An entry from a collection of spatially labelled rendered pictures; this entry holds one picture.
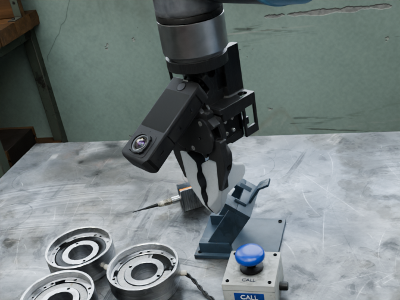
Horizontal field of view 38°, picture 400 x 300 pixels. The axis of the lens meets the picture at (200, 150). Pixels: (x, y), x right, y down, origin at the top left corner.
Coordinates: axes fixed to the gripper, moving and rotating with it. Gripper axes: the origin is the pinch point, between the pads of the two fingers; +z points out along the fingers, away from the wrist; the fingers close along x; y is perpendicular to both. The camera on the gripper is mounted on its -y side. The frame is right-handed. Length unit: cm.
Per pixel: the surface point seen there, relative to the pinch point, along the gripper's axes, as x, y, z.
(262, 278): -5.9, 1.7, 10.1
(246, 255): -3.8, 1.6, 7.2
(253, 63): 105, 125, 40
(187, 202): 19.7, 11.9, 13.1
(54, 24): 178, 82, 16
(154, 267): 10.7, -3.5, 12.6
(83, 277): 16.6, -11.9, 11.4
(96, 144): 58, 19, 15
